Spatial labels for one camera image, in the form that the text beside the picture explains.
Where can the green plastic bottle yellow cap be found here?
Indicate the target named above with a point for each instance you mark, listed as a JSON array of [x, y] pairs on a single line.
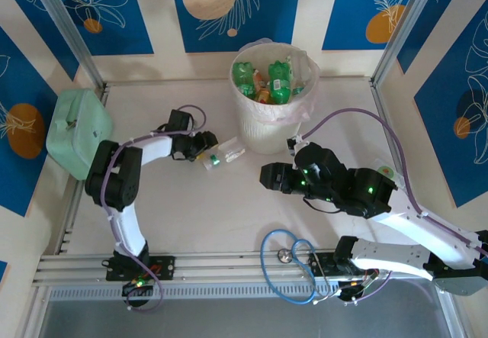
[[281, 82], [244, 78]]

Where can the red and gold labelled bottle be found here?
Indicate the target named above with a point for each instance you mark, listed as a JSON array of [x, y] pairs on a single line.
[[264, 92]]

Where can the tiny clear bottle green cap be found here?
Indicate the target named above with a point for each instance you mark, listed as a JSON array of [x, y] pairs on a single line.
[[298, 90]]

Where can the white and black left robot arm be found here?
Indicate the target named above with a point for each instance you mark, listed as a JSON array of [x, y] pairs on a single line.
[[152, 148]]

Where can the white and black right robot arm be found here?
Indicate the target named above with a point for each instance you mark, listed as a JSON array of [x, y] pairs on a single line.
[[419, 231]]

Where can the white ribbed waste bin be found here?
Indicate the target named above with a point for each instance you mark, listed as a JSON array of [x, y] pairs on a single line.
[[263, 132]]

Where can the pink plastic bin liner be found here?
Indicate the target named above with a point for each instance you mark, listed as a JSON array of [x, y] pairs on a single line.
[[307, 107]]

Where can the clear packet orange sticker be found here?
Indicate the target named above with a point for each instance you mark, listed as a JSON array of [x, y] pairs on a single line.
[[386, 170]]

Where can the blue stethoscope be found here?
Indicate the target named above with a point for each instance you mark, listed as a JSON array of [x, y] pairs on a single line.
[[283, 255]]

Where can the mint green zip case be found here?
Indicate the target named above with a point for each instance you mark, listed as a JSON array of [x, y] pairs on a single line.
[[78, 130]]

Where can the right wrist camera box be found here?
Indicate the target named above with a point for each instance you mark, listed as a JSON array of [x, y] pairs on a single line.
[[293, 145]]

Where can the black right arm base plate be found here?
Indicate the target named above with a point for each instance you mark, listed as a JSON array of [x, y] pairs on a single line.
[[328, 263]]

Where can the aluminium extrusion mounting rail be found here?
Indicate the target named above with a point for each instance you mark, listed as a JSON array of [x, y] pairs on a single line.
[[228, 267]]

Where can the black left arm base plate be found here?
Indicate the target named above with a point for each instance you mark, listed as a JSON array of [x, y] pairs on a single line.
[[164, 267]]

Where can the aluminium frame post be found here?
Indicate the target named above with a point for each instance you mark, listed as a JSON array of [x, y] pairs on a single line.
[[404, 25], [66, 29]]

